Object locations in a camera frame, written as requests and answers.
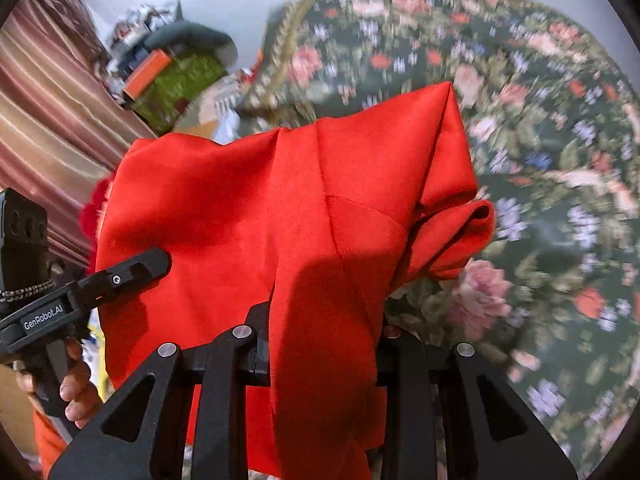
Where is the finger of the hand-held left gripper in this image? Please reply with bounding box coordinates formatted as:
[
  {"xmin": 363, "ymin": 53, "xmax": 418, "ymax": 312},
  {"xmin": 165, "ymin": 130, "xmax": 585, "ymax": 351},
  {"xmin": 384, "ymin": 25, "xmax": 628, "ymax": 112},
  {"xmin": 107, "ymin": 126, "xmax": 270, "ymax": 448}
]
[{"xmin": 71, "ymin": 247, "xmax": 172, "ymax": 312}]

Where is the red fluffy cloth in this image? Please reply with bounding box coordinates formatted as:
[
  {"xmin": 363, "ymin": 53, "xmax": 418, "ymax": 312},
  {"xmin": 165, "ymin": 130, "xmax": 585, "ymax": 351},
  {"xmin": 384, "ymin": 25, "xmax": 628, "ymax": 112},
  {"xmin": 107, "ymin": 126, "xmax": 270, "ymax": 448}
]
[{"xmin": 79, "ymin": 179, "xmax": 115, "ymax": 242}]

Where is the braided cord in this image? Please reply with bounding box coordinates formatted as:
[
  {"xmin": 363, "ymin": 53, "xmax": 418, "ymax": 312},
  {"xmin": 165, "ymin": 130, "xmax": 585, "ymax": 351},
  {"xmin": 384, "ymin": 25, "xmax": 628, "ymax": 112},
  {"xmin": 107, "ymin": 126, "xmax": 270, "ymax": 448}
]
[{"xmin": 0, "ymin": 279, "xmax": 57, "ymax": 305}]

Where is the person's left hand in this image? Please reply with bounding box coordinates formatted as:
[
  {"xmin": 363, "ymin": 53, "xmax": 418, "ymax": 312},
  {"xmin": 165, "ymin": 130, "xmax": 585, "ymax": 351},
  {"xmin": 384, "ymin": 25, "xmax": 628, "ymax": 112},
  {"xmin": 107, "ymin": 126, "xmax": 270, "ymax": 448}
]
[{"xmin": 15, "ymin": 337, "xmax": 104, "ymax": 424}]

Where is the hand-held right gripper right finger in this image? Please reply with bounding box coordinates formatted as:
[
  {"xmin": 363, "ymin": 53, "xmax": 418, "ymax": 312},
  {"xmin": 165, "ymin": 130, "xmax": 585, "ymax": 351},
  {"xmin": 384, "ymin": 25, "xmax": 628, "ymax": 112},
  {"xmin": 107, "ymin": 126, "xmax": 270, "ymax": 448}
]
[{"xmin": 376, "ymin": 325, "xmax": 579, "ymax": 480}]

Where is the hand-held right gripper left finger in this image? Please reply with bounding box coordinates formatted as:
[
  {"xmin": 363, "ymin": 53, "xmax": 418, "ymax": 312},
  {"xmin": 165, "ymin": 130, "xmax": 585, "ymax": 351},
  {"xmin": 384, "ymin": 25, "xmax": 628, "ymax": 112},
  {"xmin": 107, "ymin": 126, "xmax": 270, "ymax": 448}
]
[{"xmin": 47, "ymin": 302, "xmax": 273, "ymax": 480}]

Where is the grey cloth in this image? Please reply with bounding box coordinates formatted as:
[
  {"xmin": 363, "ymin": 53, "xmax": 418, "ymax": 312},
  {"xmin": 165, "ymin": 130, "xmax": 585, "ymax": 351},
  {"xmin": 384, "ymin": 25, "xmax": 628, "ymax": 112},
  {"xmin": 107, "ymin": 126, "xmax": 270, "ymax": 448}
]
[{"xmin": 144, "ymin": 19, "xmax": 239, "ymax": 62}]

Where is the patterned cloth pile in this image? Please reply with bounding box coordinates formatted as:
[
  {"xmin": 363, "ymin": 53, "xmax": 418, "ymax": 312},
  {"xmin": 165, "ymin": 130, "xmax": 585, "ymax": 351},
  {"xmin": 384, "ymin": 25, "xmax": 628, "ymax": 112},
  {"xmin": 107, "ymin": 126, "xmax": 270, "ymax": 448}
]
[{"xmin": 106, "ymin": 1, "xmax": 182, "ymax": 61}]

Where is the cardboard box with papers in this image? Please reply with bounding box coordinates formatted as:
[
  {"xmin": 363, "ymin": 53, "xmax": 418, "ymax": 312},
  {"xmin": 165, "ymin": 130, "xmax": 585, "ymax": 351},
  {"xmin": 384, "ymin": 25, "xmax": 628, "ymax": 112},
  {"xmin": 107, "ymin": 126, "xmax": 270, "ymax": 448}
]
[{"xmin": 199, "ymin": 79, "xmax": 252, "ymax": 142}]

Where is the orange box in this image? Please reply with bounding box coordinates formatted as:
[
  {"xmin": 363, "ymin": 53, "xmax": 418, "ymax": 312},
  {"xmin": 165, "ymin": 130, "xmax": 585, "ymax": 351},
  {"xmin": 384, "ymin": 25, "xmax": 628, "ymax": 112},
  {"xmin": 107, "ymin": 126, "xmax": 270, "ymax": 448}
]
[{"xmin": 122, "ymin": 49, "xmax": 174, "ymax": 102}]

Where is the red garment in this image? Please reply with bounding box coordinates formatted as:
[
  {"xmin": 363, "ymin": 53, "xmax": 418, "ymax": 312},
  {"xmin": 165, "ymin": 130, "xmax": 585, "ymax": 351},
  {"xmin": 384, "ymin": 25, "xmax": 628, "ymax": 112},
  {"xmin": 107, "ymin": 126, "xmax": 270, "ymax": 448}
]
[{"xmin": 94, "ymin": 81, "xmax": 497, "ymax": 480}]

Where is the dark floral bedsheet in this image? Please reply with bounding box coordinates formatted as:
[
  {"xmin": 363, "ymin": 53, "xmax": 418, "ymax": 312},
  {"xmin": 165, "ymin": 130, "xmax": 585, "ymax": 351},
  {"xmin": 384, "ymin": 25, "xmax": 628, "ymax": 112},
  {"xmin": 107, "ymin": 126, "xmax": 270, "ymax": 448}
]
[{"xmin": 235, "ymin": 0, "xmax": 640, "ymax": 480}]

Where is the green box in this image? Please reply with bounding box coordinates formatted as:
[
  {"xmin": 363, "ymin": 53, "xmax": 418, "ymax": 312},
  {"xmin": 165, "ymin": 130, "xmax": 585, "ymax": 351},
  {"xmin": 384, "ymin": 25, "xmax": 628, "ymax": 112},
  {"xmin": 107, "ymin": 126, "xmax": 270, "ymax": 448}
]
[{"xmin": 130, "ymin": 52, "xmax": 227, "ymax": 135}]

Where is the striped brown curtain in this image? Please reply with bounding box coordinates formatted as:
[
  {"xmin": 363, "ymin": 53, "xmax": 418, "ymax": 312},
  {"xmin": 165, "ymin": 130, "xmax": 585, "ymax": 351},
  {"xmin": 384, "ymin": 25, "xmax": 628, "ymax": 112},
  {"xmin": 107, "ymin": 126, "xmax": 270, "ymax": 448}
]
[{"xmin": 0, "ymin": 0, "xmax": 162, "ymax": 267}]

